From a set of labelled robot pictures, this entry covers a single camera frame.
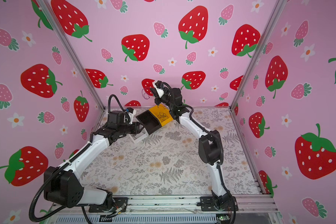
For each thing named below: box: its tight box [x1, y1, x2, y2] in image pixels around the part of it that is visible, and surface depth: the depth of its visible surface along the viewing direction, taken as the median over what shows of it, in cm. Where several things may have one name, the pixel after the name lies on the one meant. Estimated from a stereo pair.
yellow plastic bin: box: [148, 103, 174, 127], surface depth 113 cm
